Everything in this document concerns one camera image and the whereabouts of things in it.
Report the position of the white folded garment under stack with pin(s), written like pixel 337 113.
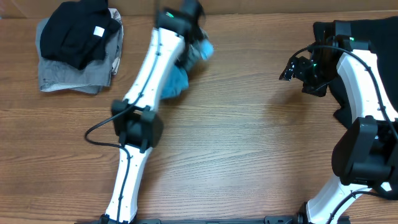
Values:
pixel 115 43

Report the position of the light blue printed t-shirt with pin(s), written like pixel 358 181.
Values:
pixel 177 81

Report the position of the black folded garment on stack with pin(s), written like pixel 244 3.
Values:
pixel 77 32

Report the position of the black garment at right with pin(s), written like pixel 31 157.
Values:
pixel 382 33

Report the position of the grey folded shorts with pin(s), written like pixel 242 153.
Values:
pixel 55 75

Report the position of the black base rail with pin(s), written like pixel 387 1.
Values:
pixel 211 221

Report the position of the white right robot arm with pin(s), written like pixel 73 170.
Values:
pixel 357 62

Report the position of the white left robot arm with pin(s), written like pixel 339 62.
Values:
pixel 136 122

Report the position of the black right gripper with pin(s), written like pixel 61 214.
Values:
pixel 300 63

